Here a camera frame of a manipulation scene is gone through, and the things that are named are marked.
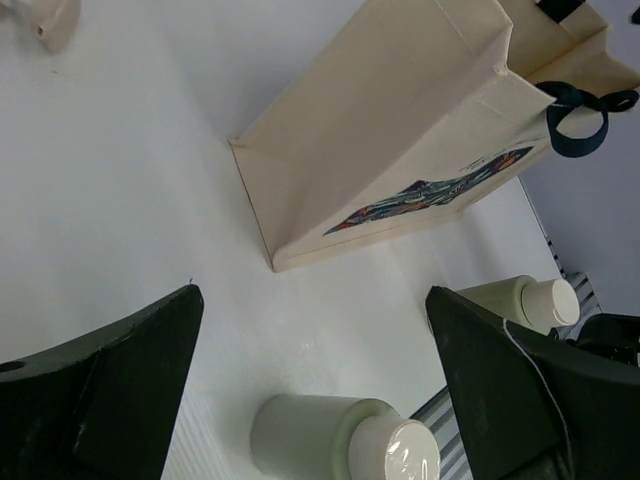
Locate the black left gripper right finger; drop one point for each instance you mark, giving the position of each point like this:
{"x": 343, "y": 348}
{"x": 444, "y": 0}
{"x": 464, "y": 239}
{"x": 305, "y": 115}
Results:
{"x": 531, "y": 406}

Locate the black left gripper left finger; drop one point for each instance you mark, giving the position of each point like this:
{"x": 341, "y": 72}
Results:
{"x": 103, "y": 405}

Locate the pale green bottle white cap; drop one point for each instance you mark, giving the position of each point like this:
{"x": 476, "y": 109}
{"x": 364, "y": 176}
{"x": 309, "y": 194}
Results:
{"x": 330, "y": 437}

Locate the cream canvas tote bag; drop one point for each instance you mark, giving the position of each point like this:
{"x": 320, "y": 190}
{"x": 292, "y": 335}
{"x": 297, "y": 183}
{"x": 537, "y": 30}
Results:
{"x": 418, "y": 109}

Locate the beige pump bottle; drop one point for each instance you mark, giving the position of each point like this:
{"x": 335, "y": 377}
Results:
{"x": 51, "y": 22}

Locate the front aluminium mounting rail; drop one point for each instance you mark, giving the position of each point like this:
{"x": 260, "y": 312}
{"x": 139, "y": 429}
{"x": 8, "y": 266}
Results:
{"x": 439, "y": 417}

